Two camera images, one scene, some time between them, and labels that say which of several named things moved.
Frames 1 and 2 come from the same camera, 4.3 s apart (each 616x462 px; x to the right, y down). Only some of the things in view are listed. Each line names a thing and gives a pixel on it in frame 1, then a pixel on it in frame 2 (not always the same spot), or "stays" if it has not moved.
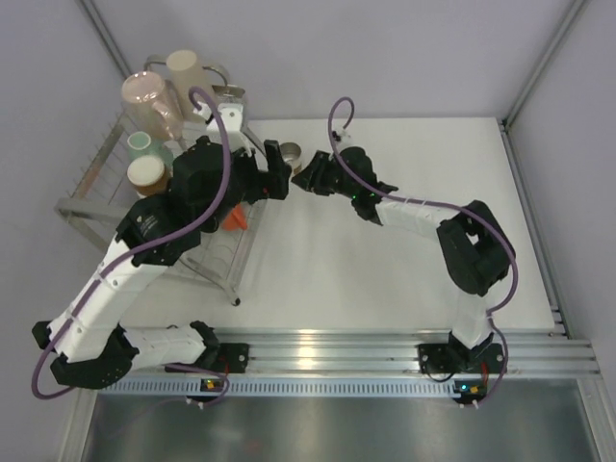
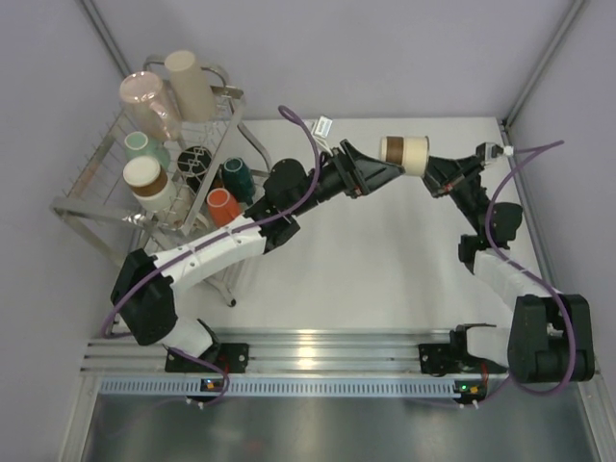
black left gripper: x=271 y=184 → x=361 y=175
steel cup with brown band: x=292 y=155 → x=412 y=152
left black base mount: x=224 y=357 stays
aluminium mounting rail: x=275 y=352 stays
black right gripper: x=312 y=178 → x=442 y=174
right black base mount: x=454 y=357 stays
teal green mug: x=141 y=143 stays
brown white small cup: x=148 y=175 stays
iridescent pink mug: x=150 y=107 stays
